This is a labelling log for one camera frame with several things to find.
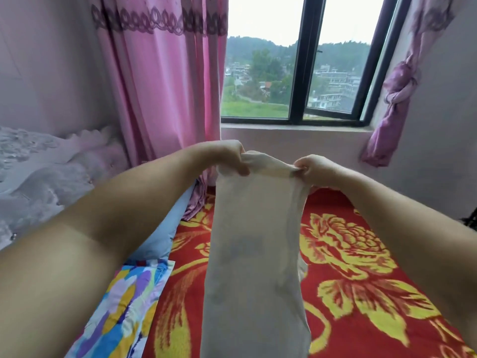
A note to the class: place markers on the narrow pink curtain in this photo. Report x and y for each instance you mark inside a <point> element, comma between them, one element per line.
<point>402,93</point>

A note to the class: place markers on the wide pink curtain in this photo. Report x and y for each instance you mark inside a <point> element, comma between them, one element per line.
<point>164,78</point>

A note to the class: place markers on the white t-shirt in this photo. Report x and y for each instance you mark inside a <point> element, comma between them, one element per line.
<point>253,272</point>

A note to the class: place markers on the person's left hand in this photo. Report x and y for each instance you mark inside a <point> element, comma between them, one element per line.
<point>227,154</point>

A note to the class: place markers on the person's right forearm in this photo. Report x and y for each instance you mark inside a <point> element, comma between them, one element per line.
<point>417,242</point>

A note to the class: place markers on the blue patterned pillow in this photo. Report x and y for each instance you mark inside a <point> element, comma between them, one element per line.
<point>119,309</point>

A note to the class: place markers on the dark framed window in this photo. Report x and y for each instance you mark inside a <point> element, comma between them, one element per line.
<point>261,70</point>

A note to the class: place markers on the pale blue pillow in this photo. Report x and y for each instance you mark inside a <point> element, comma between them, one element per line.
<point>164,235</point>

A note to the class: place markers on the person's right hand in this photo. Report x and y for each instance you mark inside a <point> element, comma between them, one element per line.
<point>320,171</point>

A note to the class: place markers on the person's left forearm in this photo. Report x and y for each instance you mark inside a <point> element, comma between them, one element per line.
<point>82,249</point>

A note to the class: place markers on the red and yellow blanket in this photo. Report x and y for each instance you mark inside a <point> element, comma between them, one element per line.
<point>358,287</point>

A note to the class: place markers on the white tufted headboard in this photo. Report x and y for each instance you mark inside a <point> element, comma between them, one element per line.
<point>45,175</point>

